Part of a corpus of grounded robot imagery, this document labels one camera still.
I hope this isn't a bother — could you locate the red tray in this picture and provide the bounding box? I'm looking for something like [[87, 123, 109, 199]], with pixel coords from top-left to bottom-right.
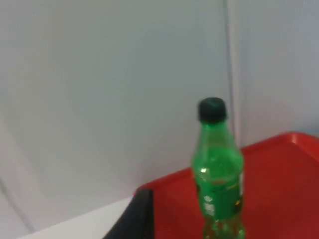
[[134, 131, 319, 239]]

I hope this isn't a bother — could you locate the green plastic bottle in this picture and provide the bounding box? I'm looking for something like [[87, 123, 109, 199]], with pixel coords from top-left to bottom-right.
[[191, 97, 245, 239]]

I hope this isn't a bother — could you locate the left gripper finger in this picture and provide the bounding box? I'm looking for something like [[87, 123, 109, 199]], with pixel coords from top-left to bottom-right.
[[101, 188, 155, 239]]

